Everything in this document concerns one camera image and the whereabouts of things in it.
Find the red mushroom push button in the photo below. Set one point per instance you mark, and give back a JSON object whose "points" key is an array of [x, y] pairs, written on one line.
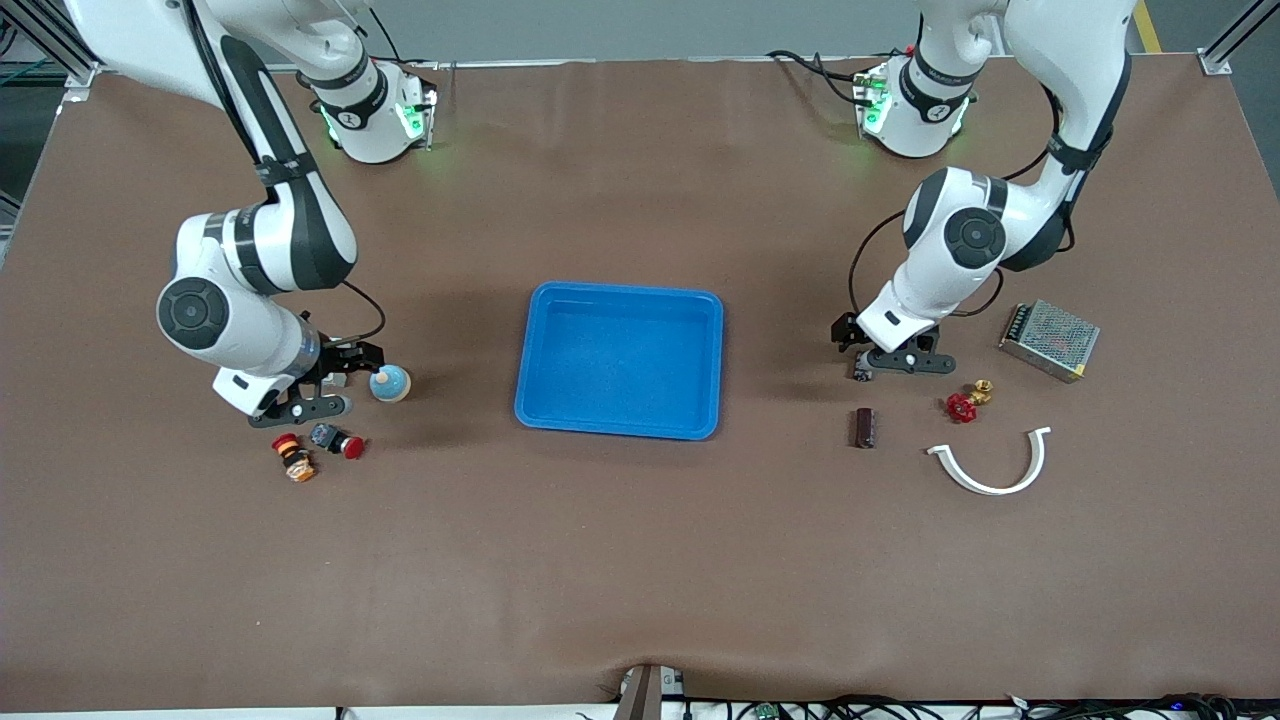
{"points": [[325, 437]]}

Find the white half-round pipe clamp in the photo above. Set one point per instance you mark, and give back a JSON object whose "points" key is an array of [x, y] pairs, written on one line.
{"points": [[995, 490]]}

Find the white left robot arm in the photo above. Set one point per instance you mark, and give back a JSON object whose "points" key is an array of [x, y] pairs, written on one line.
{"points": [[925, 290]]}

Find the brown table mat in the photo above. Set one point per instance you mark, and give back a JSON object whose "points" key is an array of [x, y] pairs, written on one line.
{"points": [[640, 560]]}

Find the black terminal block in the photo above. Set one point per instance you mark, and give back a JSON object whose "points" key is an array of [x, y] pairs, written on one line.
{"points": [[862, 368]]}

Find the aluminium frame profile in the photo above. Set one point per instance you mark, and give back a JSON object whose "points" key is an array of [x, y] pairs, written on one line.
{"points": [[72, 90], [1215, 62]]}

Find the metal mesh power supply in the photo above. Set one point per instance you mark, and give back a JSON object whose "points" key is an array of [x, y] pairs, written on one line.
{"points": [[1050, 338]]}

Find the blue plastic tray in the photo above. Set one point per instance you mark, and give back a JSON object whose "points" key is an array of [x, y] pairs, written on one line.
{"points": [[620, 390]]}

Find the long brown electrolytic capacitor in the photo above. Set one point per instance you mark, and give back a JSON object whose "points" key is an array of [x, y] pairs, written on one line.
{"points": [[863, 428]]}

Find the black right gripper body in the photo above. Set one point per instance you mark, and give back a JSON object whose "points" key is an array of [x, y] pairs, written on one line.
{"points": [[333, 361]]}

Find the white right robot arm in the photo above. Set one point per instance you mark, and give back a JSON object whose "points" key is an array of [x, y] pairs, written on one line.
{"points": [[265, 340]]}

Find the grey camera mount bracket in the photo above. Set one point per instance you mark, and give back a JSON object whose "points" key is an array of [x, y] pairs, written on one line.
{"points": [[648, 695]]}

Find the small red orange push button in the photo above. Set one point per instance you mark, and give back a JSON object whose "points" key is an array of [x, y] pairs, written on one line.
{"points": [[295, 460]]}

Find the blue service bell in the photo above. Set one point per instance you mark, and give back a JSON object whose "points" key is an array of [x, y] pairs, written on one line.
{"points": [[392, 385]]}

